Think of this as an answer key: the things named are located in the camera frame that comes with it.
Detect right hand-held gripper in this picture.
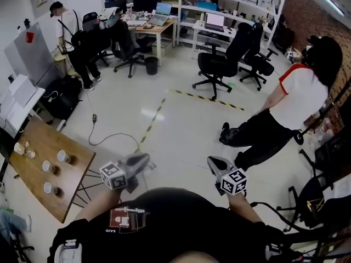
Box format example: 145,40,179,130
207,156,247,196

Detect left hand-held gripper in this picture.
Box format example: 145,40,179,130
99,152,151,193

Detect person's right forearm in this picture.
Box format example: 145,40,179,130
227,192,264,225

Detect person's left forearm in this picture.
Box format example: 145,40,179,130
73,187,123,222

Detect person's black shirt torso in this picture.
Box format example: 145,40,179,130
47,187,286,263

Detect black folding chair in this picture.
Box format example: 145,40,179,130
276,148,351,233

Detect white waist device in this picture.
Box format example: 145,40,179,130
54,238,83,263

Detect black bag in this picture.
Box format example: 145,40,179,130
41,75,83,120

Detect blue cloth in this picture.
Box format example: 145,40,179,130
0,208,32,243

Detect black trash bin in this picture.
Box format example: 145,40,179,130
144,56,159,76

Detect black office chair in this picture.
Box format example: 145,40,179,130
238,22,279,92
191,22,253,101
82,12,115,68
110,20,146,79

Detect white boxes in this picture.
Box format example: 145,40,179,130
0,74,46,136

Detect round wooden stool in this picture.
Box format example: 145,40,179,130
52,50,80,78

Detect grey refrigerator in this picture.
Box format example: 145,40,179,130
4,22,60,89

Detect small white desk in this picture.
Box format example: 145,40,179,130
192,20,238,52

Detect wooden desk with white legs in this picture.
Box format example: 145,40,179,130
124,16,178,67

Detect black open laptop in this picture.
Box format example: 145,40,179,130
204,13,225,33

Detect white and black jacket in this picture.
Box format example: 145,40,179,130
98,7,123,30

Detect silver open laptop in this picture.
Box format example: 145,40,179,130
149,2,173,27

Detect white shelving unit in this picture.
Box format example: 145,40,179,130
103,0,287,54

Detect black metal table frame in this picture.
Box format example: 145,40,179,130
70,168,106,208

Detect black floor cable with adapter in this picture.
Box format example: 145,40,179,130
82,86,157,172

